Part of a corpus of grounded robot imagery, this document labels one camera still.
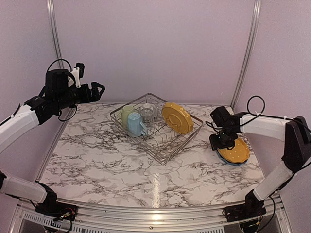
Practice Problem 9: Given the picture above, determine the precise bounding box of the yellow plate front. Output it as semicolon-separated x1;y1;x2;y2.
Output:
217;137;250;163

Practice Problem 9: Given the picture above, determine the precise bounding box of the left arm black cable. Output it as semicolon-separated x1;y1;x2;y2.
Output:
45;59;78;122

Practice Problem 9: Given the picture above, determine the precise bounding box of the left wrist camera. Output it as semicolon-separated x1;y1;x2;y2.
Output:
68;63;85;88

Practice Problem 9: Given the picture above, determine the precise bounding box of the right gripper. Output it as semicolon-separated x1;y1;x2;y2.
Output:
209;127;236;150

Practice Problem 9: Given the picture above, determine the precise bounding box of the white ribbed bowl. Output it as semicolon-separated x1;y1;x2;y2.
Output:
141;103;154;109

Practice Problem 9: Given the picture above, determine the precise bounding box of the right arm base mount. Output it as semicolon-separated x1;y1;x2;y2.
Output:
222;203;267;222

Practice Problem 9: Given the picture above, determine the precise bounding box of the clear glass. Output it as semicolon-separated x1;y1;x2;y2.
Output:
156;102;165;117
140;107;155;124

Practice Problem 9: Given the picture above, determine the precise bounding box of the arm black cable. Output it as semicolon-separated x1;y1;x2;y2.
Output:
205;95;311;170
45;59;78;122

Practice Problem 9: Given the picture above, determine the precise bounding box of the aluminium post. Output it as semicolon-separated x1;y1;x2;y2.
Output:
47;0;64;68
230;0;262;109

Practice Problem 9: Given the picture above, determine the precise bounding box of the yellow plate back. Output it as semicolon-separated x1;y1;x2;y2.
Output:
162;102;194;134

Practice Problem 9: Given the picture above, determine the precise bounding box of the right aluminium post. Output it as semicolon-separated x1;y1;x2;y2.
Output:
230;0;262;109

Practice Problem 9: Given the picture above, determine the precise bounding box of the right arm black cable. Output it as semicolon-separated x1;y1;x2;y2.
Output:
205;95;311;170

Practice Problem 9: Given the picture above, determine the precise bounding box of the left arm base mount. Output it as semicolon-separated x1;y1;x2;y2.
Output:
35;202;78;221

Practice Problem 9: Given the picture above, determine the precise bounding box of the clear glass front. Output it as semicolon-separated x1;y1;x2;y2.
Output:
140;107;155;124

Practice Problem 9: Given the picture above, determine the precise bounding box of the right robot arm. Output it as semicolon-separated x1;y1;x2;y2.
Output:
209;106;311;222

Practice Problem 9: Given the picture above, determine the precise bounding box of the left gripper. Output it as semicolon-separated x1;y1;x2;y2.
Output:
55;81;104;110

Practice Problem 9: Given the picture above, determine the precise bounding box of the light blue mug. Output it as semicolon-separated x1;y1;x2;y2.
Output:
127;112;148;136

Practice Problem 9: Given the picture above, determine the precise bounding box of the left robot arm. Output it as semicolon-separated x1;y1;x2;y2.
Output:
0;67;105;216

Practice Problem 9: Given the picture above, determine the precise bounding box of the blue dotted plate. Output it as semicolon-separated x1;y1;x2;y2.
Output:
216;152;248;166

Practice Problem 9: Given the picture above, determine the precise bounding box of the left aluminium post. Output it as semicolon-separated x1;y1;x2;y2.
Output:
47;0;64;68

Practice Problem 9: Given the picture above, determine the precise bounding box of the wire dish rack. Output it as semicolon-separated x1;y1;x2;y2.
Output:
110;93;203;165

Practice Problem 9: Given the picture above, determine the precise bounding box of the green mug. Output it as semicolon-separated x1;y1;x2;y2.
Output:
121;105;135;129

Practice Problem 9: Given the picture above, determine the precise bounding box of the yellow plate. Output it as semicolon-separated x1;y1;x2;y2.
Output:
162;102;194;134
217;137;250;163

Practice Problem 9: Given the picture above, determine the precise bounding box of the front aluminium rail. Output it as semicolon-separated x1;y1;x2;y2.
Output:
9;194;292;233

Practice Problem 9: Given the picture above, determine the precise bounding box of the clear glass back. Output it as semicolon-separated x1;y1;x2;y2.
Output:
156;102;165;117

